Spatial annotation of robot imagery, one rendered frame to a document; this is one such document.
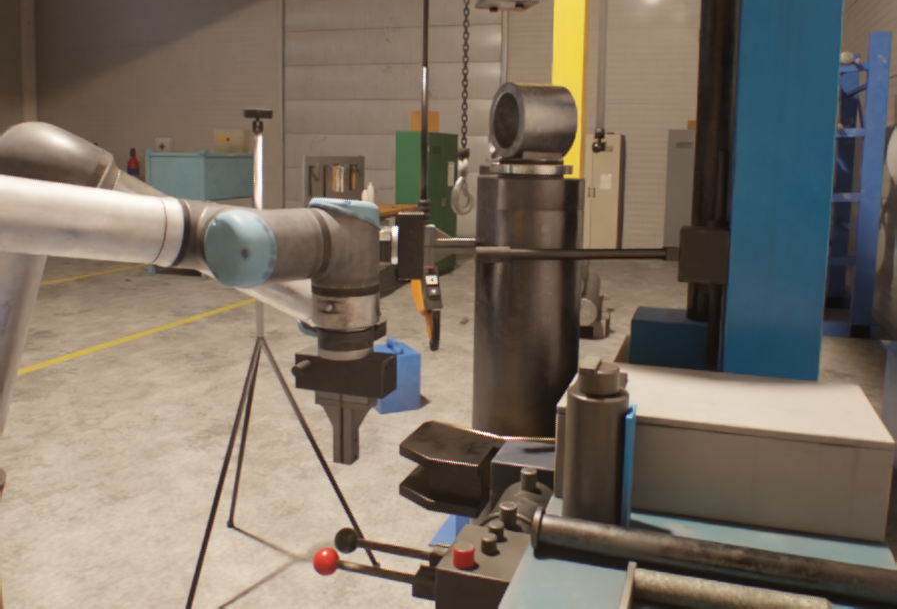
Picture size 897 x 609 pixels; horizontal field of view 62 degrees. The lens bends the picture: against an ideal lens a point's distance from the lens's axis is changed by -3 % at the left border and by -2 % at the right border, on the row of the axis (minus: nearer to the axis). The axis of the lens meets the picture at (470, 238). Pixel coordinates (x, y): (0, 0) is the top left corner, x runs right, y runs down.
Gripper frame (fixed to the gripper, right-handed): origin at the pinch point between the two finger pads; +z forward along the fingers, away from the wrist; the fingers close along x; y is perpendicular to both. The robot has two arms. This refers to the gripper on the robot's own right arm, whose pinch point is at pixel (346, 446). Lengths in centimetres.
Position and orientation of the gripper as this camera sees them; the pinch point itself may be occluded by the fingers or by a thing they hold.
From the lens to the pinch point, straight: 108.2
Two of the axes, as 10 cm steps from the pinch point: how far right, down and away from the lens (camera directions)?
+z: -0.2, 9.9, 1.1
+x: 9.5, 0.5, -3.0
